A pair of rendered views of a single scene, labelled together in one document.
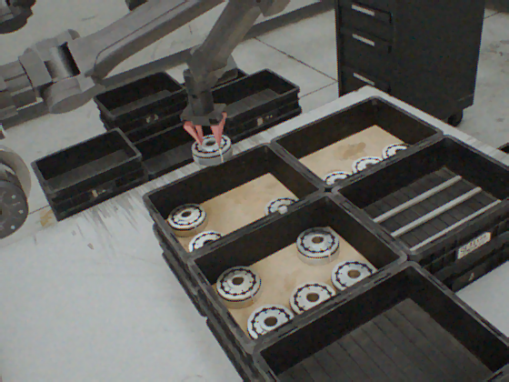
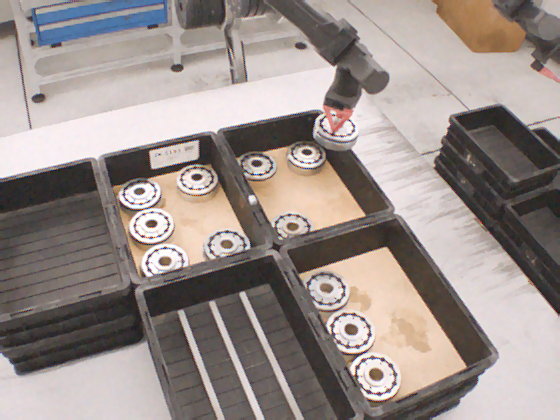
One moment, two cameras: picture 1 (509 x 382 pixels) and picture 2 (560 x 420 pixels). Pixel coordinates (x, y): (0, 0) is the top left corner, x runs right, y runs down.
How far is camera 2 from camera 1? 136 cm
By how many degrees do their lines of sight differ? 62
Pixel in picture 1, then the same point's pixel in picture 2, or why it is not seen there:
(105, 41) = not seen: outside the picture
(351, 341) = (104, 251)
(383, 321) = (113, 280)
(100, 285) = not seen: hidden behind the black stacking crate
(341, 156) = (398, 316)
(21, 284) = (302, 90)
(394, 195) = (299, 354)
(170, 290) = not seen: hidden behind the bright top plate
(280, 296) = (178, 213)
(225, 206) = (326, 191)
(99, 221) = (372, 131)
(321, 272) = (194, 249)
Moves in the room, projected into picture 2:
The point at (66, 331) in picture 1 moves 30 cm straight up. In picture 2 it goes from (240, 115) to (243, 35)
